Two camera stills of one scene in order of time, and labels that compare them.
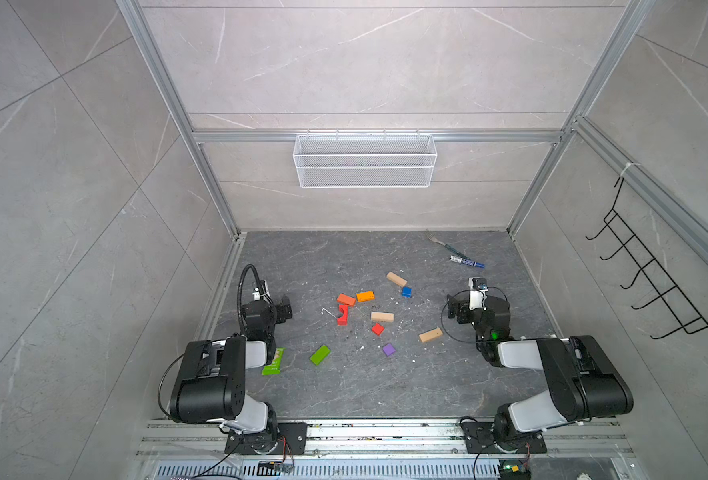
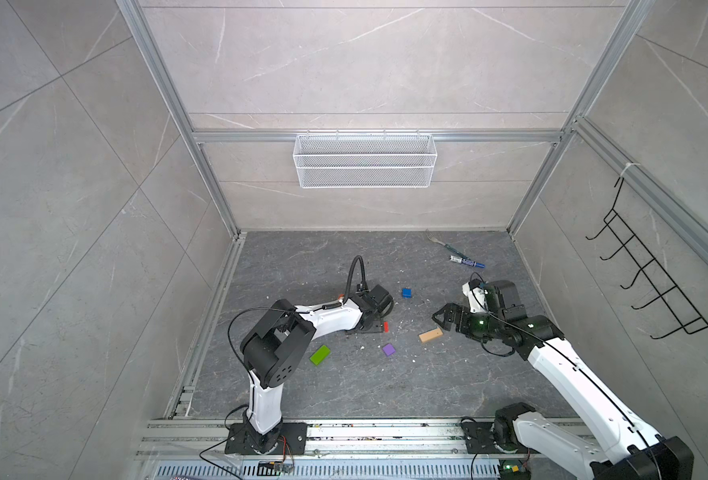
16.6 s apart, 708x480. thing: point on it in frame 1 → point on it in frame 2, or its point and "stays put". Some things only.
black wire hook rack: x=691 y=319 stays put
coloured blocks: x=430 y=335 stays put
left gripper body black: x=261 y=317 → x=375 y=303
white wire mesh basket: x=360 y=161 stays put
